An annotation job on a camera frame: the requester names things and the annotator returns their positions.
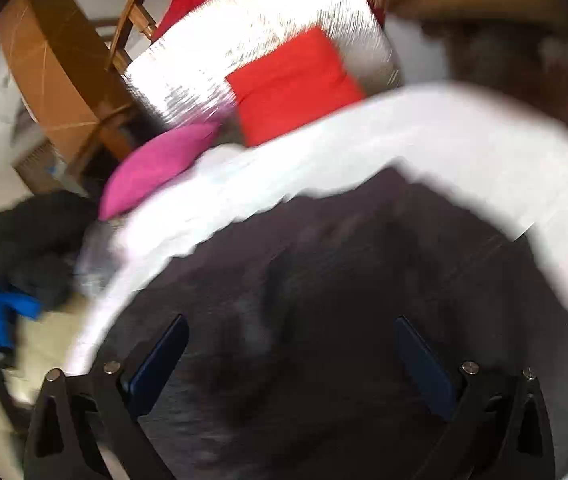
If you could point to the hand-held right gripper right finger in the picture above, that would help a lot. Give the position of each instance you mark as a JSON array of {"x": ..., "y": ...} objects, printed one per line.
[{"x": 424, "y": 365}]

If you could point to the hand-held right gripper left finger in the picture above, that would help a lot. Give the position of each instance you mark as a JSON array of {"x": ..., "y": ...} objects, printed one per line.
[{"x": 161, "y": 360}]

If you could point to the black quilted jacket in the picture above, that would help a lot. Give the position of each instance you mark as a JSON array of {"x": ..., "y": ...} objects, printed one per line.
[{"x": 339, "y": 270}]

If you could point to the grey garment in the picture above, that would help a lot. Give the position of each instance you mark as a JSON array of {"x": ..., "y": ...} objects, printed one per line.
[{"x": 96, "y": 265}]

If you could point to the pile of black coats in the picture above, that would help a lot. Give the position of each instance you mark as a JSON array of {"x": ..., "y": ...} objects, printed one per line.
[{"x": 23, "y": 240}]

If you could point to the pink pillow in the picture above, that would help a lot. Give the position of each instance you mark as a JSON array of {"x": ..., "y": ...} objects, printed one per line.
[{"x": 153, "y": 165}]

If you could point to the white blanket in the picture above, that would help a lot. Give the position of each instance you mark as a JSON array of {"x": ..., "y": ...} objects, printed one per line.
[{"x": 439, "y": 130}]

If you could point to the red pillow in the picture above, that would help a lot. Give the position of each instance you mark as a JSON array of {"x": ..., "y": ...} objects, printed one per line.
[{"x": 294, "y": 90}]

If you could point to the silver foil insulation board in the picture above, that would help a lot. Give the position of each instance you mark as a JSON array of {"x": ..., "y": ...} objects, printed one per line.
[{"x": 264, "y": 25}]

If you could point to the wooden table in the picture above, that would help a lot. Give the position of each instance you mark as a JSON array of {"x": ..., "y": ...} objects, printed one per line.
[{"x": 489, "y": 0}]

